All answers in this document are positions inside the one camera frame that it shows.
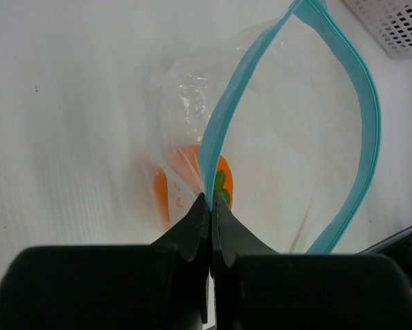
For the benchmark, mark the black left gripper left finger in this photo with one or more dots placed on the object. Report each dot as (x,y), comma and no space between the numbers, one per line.
(163,285)

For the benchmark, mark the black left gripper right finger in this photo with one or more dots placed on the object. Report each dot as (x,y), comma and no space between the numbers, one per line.
(258,288)

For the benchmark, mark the orange fake fruit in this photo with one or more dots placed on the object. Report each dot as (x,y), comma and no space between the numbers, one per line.
(176,184)

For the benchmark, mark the clear zip top bag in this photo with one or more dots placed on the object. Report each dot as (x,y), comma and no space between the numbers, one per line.
(288,121)

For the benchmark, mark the white plastic basket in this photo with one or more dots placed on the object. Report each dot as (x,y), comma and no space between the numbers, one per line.
(390,23)

